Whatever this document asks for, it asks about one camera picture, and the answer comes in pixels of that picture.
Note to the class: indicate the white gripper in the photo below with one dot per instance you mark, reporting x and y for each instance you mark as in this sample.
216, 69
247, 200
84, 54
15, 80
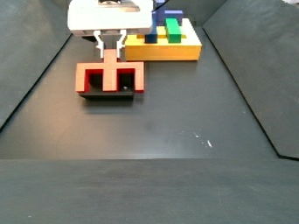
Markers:
128, 16

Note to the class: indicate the red E-shaped block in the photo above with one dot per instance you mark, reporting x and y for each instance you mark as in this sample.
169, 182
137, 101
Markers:
109, 68

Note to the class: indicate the yellow wooden board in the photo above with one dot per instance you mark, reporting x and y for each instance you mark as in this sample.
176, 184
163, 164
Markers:
187, 50

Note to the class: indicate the blue rectangular block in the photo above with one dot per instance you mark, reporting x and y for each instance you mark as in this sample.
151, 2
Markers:
151, 38

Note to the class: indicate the purple cross-shaped block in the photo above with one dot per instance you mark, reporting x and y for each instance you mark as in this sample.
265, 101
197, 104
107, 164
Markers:
161, 13

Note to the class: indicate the green rectangular block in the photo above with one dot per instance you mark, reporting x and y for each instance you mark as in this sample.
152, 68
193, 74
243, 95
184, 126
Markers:
172, 30

